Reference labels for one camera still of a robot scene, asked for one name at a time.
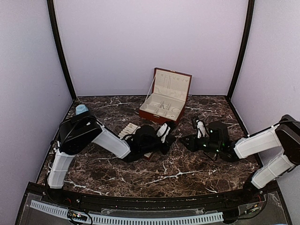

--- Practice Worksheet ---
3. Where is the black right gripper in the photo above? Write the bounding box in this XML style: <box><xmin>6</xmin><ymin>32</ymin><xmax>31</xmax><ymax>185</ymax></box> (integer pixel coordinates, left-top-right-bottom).
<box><xmin>180</xmin><ymin>133</ymin><xmax>222</xmax><ymax>154</ymax></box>

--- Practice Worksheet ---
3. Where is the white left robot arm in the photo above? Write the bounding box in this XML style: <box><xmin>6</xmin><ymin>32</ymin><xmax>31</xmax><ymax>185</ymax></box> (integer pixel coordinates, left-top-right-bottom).
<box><xmin>45</xmin><ymin>111</ymin><xmax>176</xmax><ymax>204</ymax></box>

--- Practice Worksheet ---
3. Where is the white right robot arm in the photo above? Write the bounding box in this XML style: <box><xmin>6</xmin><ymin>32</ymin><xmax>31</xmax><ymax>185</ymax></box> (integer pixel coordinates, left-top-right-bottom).
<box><xmin>180</xmin><ymin>114</ymin><xmax>300</xmax><ymax>203</ymax></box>

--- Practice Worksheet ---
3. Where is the red jewelry tray insert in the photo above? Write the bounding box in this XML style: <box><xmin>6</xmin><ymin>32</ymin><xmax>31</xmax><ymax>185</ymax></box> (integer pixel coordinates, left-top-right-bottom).
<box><xmin>117</xmin><ymin>123</ymin><xmax>153</xmax><ymax>161</ymax></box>

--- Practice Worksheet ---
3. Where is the red open jewelry box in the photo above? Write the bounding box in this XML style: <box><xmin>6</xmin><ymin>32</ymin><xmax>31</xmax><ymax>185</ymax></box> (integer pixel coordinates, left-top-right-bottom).
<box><xmin>139</xmin><ymin>67</ymin><xmax>192</xmax><ymax>125</ymax></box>

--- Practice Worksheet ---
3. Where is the light blue ceramic mug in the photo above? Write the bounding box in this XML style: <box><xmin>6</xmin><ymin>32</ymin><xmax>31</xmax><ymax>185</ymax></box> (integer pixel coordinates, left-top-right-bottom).
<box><xmin>75</xmin><ymin>104</ymin><xmax>88</xmax><ymax>115</ymax></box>

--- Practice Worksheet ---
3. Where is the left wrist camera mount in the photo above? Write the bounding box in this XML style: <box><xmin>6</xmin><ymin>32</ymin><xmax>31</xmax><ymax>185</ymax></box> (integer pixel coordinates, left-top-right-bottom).
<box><xmin>156</xmin><ymin>121</ymin><xmax>176</xmax><ymax>143</ymax></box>

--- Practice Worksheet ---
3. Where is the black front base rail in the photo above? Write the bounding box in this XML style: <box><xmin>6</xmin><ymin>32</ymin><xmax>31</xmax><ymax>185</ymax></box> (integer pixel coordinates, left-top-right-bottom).
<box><xmin>42</xmin><ymin>187</ymin><xmax>268</xmax><ymax>211</ymax></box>

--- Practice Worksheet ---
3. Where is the white slotted cable duct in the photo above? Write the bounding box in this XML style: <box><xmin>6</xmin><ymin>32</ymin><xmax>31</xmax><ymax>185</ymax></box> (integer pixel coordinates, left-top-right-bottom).
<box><xmin>30</xmin><ymin>200</ymin><xmax>224</xmax><ymax>225</ymax></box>

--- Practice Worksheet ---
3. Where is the black corner frame post right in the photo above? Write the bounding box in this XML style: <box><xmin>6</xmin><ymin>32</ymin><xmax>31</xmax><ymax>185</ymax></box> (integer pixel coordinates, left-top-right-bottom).
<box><xmin>226</xmin><ymin>0</ymin><xmax>255</xmax><ymax>101</ymax></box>

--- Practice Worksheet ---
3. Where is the black corner frame post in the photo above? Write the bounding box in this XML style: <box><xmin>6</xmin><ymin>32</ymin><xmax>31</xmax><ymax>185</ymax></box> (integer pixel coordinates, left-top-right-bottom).
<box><xmin>47</xmin><ymin>0</ymin><xmax>77</xmax><ymax>101</ymax></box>
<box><xmin>226</xmin><ymin>0</ymin><xmax>255</xmax><ymax>101</ymax></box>

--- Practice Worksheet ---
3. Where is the black corner frame post left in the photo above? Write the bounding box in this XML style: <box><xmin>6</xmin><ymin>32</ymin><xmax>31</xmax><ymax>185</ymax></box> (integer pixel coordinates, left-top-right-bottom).
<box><xmin>47</xmin><ymin>0</ymin><xmax>77</xmax><ymax>101</ymax></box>

